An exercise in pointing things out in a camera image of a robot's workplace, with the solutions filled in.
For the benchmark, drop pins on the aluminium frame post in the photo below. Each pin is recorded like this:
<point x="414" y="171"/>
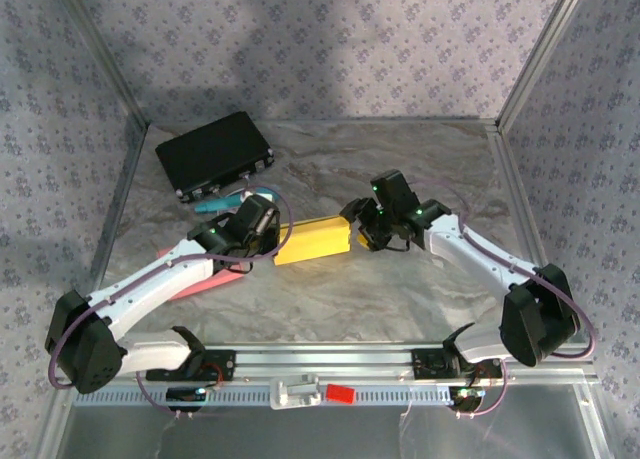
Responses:
<point x="100" y="49"/>
<point x="542" y="49"/>

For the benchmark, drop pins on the pink paper box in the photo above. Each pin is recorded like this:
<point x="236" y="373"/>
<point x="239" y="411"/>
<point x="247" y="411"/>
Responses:
<point x="200" y="286"/>

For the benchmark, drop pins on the small black right circuit board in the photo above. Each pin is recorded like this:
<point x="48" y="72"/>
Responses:
<point x="467" y="396"/>

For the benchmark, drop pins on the small black circuit board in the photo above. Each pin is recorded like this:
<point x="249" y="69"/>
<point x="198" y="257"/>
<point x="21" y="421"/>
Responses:
<point x="467" y="396"/>
<point x="185" y="394"/>

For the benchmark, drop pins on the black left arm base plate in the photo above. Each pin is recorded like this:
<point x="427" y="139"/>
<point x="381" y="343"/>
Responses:
<point x="225" y="366"/>

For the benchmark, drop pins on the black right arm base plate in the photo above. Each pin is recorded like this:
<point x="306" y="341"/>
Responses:
<point x="425" y="364"/>

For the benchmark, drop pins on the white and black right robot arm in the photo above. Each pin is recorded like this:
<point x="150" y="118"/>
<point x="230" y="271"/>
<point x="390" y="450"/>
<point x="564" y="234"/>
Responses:
<point x="475" y="254"/>

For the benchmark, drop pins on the red plastic block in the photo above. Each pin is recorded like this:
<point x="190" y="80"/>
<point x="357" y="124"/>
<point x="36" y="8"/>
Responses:
<point x="340" y="394"/>

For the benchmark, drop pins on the white plastic bracket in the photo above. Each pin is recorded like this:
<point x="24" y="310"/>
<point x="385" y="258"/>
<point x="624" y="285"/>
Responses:
<point x="295" y="391"/>

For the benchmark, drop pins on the black hard case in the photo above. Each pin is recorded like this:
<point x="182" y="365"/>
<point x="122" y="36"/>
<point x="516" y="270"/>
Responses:
<point x="210" y="149"/>

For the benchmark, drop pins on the yellow paper box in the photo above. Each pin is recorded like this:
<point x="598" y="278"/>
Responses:
<point x="315" y="239"/>

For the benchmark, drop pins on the aluminium mounting rail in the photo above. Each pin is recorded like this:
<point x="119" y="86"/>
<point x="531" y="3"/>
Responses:
<point x="325" y="361"/>

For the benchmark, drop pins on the small black left circuit board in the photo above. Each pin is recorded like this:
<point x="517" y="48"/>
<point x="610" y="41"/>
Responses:
<point x="185" y="394"/>

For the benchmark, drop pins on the aluminium frame bar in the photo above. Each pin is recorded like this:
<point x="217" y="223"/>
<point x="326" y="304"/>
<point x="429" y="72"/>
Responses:
<point x="122" y="199"/>
<point x="515" y="189"/>

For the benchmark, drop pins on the shiny metal sheet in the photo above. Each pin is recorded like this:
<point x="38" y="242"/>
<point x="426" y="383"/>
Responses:
<point x="325" y="434"/>

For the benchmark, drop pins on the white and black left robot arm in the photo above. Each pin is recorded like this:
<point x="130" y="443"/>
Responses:
<point x="150" y="289"/>

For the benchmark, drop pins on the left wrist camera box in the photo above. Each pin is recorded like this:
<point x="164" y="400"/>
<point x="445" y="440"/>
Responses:
<point x="267" y="220"/>

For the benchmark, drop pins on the teal blue tube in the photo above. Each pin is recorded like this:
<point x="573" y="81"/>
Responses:
<point x="215" y="206"/>

